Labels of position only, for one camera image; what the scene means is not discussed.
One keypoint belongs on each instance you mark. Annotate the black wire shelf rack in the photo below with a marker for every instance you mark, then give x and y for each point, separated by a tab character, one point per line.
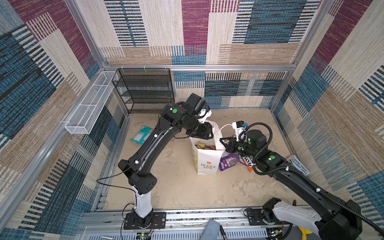
144	90

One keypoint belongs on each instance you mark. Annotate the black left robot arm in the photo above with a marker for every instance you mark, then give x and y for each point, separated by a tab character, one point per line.
190	116

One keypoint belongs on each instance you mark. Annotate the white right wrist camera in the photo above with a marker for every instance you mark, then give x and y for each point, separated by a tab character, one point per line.
240	130

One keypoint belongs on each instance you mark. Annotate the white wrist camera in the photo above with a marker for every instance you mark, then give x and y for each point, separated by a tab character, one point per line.
240	130
203	115

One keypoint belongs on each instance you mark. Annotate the orange Fox's fruits candy bag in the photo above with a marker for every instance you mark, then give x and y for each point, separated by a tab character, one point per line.
247	162

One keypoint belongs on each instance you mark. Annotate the teal candy bag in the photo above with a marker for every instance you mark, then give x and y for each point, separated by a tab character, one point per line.
142	136

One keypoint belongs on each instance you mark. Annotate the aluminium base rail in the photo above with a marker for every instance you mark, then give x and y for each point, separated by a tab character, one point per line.
179	224

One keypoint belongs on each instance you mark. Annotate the white wire mesh basket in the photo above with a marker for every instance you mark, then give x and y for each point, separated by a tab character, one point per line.
86	114

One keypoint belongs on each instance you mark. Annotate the yellow plastic tool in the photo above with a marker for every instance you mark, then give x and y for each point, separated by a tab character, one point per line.
305	233

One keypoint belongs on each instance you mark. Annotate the colourful leaflet by wall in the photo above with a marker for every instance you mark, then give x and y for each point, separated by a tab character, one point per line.
294	160

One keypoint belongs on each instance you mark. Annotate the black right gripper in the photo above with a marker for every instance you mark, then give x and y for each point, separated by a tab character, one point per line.
229	147

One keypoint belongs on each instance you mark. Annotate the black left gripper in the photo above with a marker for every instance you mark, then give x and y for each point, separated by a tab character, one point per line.
207	128

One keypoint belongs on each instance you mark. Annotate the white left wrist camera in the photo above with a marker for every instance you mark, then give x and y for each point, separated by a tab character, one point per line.
203	115

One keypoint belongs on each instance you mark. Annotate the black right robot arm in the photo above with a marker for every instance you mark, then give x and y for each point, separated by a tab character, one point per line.
331	218

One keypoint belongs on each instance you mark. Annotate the purple candy bag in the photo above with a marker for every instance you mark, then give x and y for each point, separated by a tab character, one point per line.
228	161

